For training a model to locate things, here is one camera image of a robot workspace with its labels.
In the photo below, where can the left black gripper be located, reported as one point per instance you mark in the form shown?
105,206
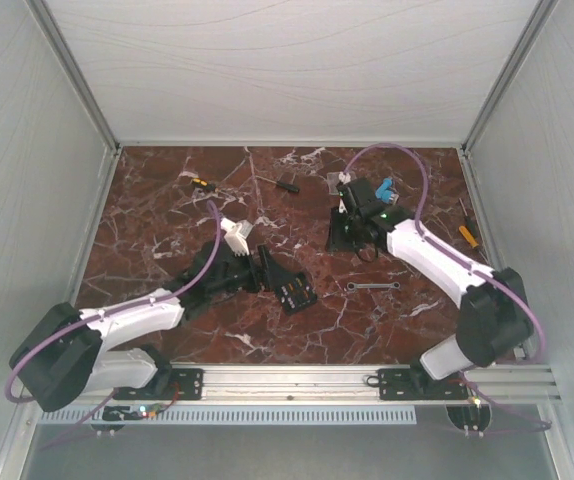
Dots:
270,276

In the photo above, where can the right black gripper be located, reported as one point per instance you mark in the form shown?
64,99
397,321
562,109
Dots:
334,242

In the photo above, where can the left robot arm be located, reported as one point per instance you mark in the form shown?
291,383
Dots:
75,351

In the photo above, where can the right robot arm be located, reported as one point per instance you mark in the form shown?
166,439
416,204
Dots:
492,320

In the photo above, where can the clear plastic fuse box lid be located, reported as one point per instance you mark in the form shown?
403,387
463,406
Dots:
334,179

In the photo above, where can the blue plastic connector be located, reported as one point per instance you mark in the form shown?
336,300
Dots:
386,192

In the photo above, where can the silver wrench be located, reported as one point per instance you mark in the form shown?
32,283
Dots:
351,286

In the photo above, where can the black yellow screwdriver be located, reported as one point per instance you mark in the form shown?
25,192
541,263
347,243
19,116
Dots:
204,188

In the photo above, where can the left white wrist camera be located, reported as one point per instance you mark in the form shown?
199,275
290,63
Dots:
235,235

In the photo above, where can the black handle screwdriver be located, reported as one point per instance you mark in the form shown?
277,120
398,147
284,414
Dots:
281,184

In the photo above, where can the orange handle screwdriver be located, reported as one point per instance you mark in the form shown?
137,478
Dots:
471,240

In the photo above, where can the aluminium mounting rail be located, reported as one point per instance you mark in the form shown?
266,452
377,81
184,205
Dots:
282,384

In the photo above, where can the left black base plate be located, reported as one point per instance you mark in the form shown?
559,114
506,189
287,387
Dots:
184,384

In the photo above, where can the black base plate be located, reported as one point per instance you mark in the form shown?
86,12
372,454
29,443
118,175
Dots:
184,384
410,384

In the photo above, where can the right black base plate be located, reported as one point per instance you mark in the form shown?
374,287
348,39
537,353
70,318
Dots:
410,384

